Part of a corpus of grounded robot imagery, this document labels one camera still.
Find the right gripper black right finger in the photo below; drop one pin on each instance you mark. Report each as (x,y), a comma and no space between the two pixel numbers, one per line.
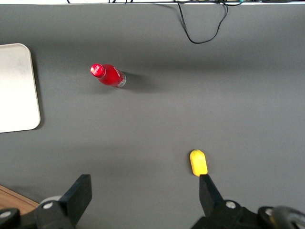
(208,198)

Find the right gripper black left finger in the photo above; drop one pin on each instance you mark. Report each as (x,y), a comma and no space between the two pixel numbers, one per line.
(77,198)

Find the white rectangular tray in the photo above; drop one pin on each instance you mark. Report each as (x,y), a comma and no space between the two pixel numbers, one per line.
(16,90)

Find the yellow lemon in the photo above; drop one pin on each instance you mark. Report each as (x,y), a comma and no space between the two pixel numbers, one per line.
(198,163)

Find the red soda bottle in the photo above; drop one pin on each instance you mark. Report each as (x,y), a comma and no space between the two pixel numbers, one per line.
(109,75)

